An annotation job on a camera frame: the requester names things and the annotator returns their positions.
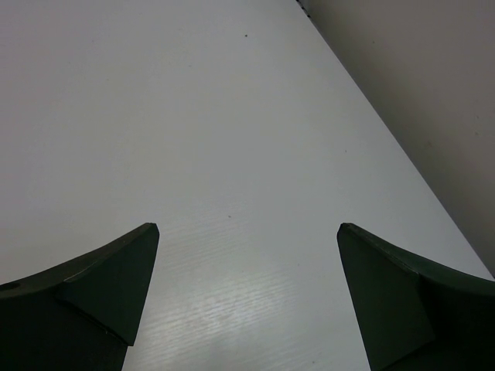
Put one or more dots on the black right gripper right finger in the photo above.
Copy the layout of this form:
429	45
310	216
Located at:
414	313

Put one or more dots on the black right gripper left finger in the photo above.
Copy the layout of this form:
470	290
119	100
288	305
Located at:
82	314

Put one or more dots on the aluminium table edge rail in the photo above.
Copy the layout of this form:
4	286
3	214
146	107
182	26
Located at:
304	4

